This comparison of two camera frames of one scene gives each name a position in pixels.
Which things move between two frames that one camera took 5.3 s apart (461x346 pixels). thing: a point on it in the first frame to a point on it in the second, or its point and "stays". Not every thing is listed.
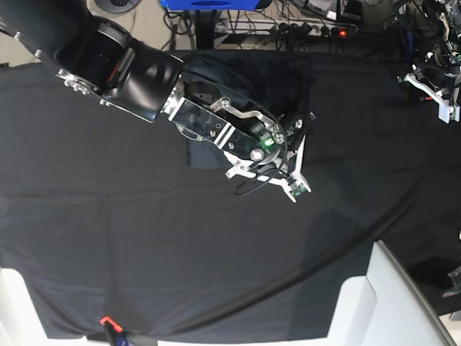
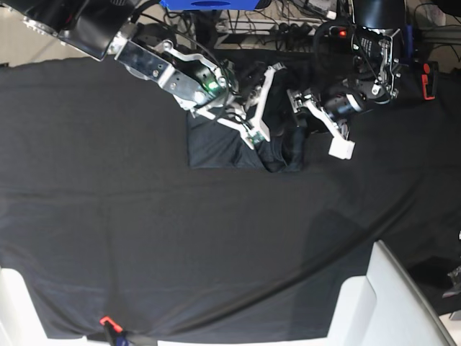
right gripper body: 439,79 to 373,80
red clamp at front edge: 117,327 stays
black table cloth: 100,210 stays
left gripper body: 256,145 to 198,83
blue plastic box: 210,5 stays
